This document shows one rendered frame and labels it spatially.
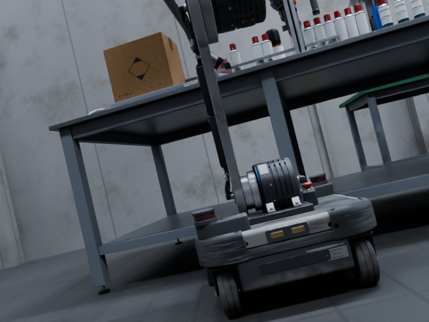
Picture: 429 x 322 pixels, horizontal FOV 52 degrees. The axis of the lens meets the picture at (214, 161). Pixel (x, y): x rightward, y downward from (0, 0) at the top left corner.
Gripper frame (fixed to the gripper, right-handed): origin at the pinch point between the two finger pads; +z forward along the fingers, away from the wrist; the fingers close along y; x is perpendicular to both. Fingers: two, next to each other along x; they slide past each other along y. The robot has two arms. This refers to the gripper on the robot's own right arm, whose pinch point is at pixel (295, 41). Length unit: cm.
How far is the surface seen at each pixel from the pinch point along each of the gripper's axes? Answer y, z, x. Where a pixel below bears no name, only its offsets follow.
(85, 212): 115, 61, 49
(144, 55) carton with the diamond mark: 69, -3, 46
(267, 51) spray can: 15.3, 2.8, 8.1
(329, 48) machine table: -10, 20, 53
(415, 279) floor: -11, 101, 108
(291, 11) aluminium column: -0.7, -9.3, 22.0
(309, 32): -7.7, -0.3, 8.4
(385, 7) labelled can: -45.1, -0.6, 9.3
